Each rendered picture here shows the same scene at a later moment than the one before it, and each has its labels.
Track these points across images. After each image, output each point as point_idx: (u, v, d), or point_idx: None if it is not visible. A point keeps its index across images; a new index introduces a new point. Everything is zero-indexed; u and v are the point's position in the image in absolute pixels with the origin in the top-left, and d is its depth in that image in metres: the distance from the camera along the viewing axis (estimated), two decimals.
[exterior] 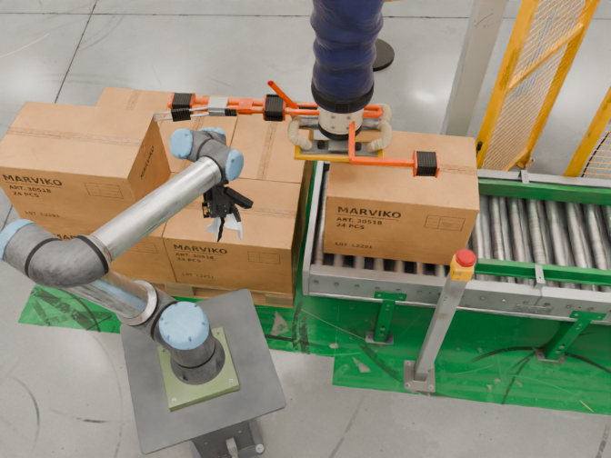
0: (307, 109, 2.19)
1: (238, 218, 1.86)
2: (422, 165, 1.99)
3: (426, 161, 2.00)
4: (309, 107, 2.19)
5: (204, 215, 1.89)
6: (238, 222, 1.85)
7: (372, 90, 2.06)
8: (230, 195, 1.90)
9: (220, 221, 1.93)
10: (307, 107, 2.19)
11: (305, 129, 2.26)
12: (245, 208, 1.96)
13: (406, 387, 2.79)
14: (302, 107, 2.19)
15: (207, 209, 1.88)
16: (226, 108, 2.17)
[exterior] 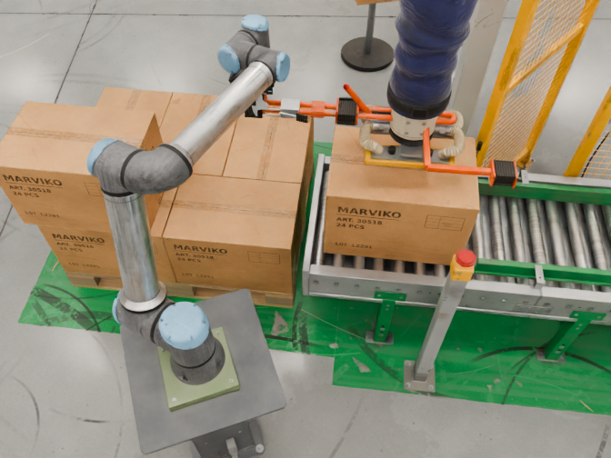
0: (380, 114, 2.17)
1: None
2: (500, 174, 1.96)
3: (505, 170, 1.97)
4: (382, 112, 2.17)
5: (272, 92, 2.10)
6: None
7: (449, 97, 2.04)
8: None
9: None
10: (380, 112, 2.17)
11: (375, 134, 2.25)
12: None
13: (406, 387, 2.79)
14: (375, 112, 2.17)
15: (270, 85, 2.10)
16: (298, 114, 2.15)
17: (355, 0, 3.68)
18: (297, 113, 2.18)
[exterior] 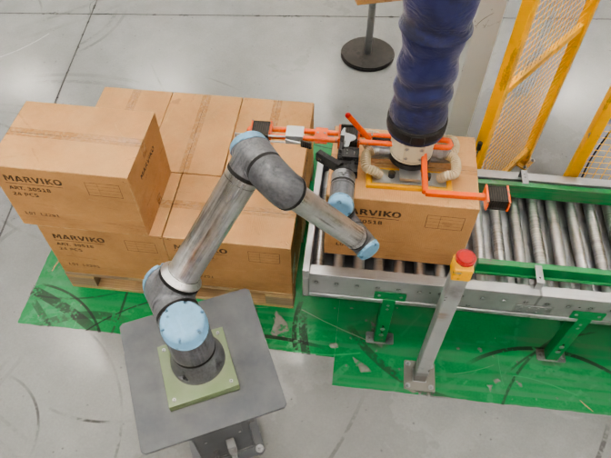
0: (380, 140, 2.28)
1: (342, 137, 2.23)
2: (494, 200, 2.07)
3: (498, 195, 2.08)
4: (382, 138, 2.28)
5: None
6: (344, 134, 2.23)
7: (446, 125, 2.15)
8: (337, 159, 2.20)
9: None
10: (380, 138, 2.28)
11: (375, 158, 2.36)
12: None
13: (406, 387, 2.79)
14: (375, 138, 2.29)
15: None
16: (303, 140, 2.27)
17: (355, 0, 3.68)
18: (302, 139, 2.29)
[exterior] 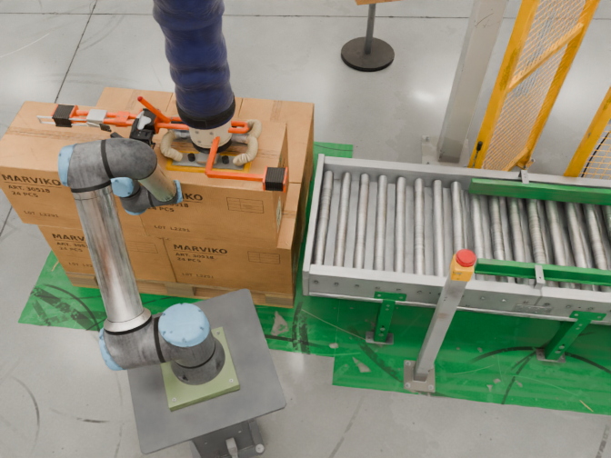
0: (178, 124, 2.34)
1: (135, 120, 2.28)
2: (268, 181, 2.12)
3: (274, 176, 2.13)
4: (180, 122, 2.34)
5: (155, 144, 2.32)
6: (138, 117, 2.29)
7: (230, 108, 2.20)
8: None
9: None
10: (178, 122, 2.34)
11: (180, 142, 2.41)
12: None
13: (406, 387, 2.79)
14: (174, 122, 2.34)
15: (150, 144, 2.30)
16: (101, 123, 2.32)
17: (355, 0, 3.68)
18: (103, 123, 2.34)
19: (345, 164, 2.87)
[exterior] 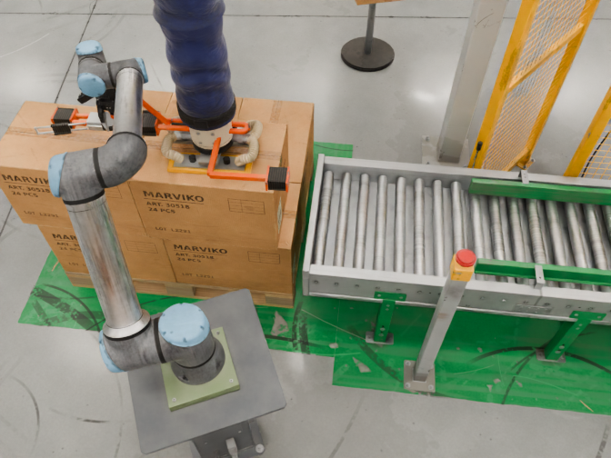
0: (179, 124, 2.34)
1: None
2: (271, 180, 2.13)
3: (276, 176, 2.14)
4: (181, 124, 2.34)
5: None
6: None
7: (231, 109, 2.20)
8: None
9: (105, 114, 2.29)
10: (179, 124, 2.34)
11: (181, 144, 2.41)
12: (85, 101, 2.28)
13: (406, 387, 2.79)
14: (175, 124, 2.34)
15: None
16: None
17: (355, 0, 3.68)
18: None
19: (345, 164, 2.87)
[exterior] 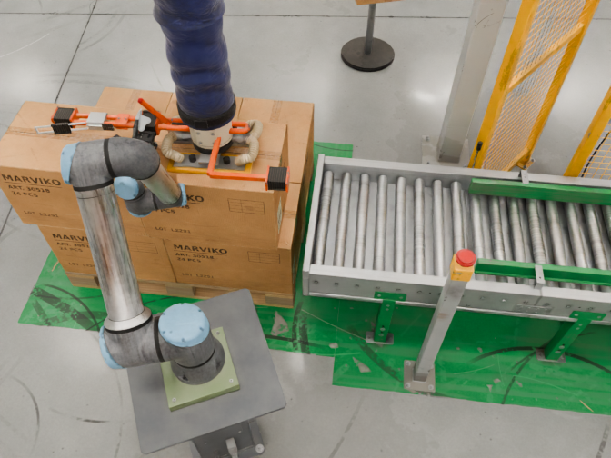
0: (179, 124, 2.34)
1: (135, 122, 2.26)
2: (271, 180, 2.13)
3: (276, 176, 2.14)
4: (181, 123, 2.34)
5: (156, 145, 2.32)
6: (137, 119, 2.26)
7: (231, 109, 2.20)
8: None
9: None
10: (179, 123, 2.34)
11: (181, 143, 2.41)
12: None
13: (406, 387, 2.79)
14: (175, 123, 2.34)
15: (153, 145, 2.30)
16: (104, 123, 2.33)
17: (355, 0, 3.68)
18: None
19: (345, 164, 2.87)
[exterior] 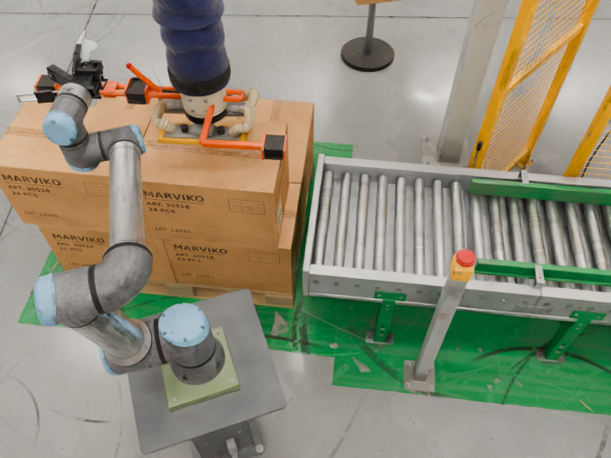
0: (170, 93, 2.20)
1: (77, 47, 1.73)
2: (268, 148, 2.00)
3: (274, 144, 2.01)
4: (172, 91, 2.20)
5: (106, 80, 1.79)
6: (79, 43, 1.73)
7: (225, 74, 2.07)
8: (71, 74, 1.71)
9: None
10: (170, 91, 2.20)
11: (172, 113, 2.28)
12: None
13: (406, 387, 2.79)
14: (165, 91, 2.21)
15: (101, 79, 1.76)
16: None
17: (355, 0, 3.68)
18: None
19: (345, 164, 2.87)
